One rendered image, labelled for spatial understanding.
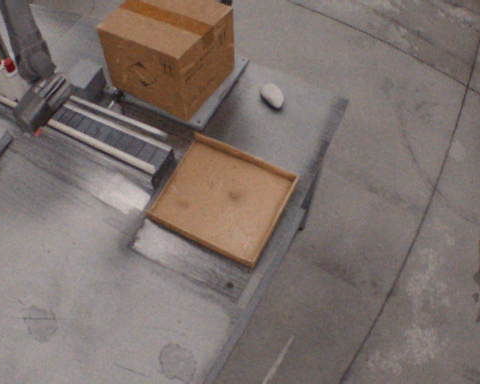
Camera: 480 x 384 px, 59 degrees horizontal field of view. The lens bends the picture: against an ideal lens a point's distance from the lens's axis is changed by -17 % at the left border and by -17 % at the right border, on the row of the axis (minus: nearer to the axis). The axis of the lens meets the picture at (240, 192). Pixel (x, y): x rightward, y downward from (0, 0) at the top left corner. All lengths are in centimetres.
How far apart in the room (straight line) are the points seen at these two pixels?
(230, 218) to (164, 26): 53
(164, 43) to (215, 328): 70
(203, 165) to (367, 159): 121
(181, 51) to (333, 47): 174
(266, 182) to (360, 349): 99
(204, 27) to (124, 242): 58
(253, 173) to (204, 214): 17
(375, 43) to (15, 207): 226
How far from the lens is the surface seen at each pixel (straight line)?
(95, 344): 121
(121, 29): 131
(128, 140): 135
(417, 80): 284
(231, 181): 130
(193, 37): 124
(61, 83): 93
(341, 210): 223
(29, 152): 152
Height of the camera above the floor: 197
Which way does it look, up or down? 62 degrees down
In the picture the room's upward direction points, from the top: 1 degrees counter-clockwise
